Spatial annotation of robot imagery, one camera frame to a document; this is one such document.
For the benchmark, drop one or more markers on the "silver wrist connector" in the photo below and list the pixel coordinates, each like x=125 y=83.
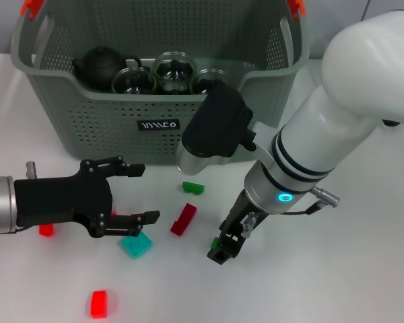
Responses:
x=31 y=170
x=248 y=224

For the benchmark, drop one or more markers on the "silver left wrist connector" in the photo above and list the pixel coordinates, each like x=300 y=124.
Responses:
x=31 y=170

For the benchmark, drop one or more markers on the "long dark red block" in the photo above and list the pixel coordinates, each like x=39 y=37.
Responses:
x=185 y=217

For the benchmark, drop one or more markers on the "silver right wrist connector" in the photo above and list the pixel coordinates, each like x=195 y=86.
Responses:
x=248 y=224

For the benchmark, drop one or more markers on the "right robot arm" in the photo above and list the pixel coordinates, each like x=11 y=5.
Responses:
x=357 y=84

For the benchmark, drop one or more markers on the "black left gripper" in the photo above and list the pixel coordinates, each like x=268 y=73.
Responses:
x=60 y=198

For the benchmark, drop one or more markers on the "teal square block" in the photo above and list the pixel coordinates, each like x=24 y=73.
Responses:
x=138 y=247

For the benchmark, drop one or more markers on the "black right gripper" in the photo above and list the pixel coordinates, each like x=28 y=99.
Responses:
x=242 y=218

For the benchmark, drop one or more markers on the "green toy block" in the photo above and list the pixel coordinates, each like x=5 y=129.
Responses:
x=215 y=242
x=197 y=190

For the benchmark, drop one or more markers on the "glass teacup with black base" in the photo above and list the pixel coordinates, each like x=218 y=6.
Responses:
x=205 y=80
x=134 y=82
x=175 y=72

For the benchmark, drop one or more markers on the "bright red block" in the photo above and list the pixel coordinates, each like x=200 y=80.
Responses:
x=98 y=304

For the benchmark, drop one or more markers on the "grey perforated storage bin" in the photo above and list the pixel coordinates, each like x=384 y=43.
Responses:
x=121 y=134

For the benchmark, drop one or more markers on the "black clay teapot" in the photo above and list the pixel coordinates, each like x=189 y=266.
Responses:
x=101 y=69

